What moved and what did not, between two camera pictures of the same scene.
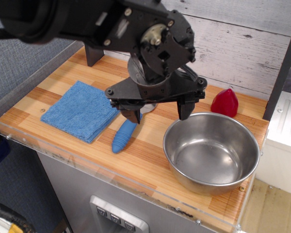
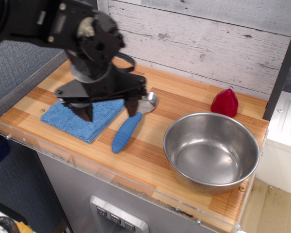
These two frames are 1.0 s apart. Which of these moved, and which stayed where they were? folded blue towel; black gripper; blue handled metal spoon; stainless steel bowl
Moved: black gripper
Stayed: folded blue towel; blue handled metal spoon; stainless steel bowl
